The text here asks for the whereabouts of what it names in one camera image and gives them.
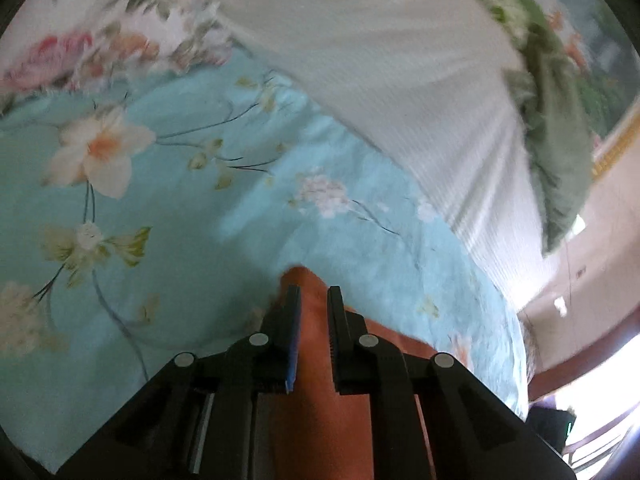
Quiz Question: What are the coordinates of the pink floral pillow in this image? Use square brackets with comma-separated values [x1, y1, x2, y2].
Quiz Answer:
[0, 0, 242, 107]

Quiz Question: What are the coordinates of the brown wooden furniture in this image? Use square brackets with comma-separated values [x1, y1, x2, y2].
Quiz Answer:
[520, 319, 640, 402]

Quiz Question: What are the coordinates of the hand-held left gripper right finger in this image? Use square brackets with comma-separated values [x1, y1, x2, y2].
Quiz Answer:
[326, 285, 577, 480]

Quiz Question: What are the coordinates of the white striped quilt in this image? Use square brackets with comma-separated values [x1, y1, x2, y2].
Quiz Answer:
[210, 0, 557, 311]

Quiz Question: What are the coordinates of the orange-brown knit sweater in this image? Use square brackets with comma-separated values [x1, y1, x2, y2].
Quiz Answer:
[271, 266, 453, 480]

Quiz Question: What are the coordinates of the green painting with gold frame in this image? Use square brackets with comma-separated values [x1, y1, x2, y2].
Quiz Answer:
[525, 0, 640, 182]

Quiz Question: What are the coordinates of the light blue floral bed sheet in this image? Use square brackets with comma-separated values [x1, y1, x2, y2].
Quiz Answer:
[0, 55, 531, 476]

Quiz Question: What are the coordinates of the black device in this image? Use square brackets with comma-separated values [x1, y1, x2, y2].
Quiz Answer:
[529, 406, 577, 456]

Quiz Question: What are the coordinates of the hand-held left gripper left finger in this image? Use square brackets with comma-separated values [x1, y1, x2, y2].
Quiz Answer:
[55, 285, 303, 480]

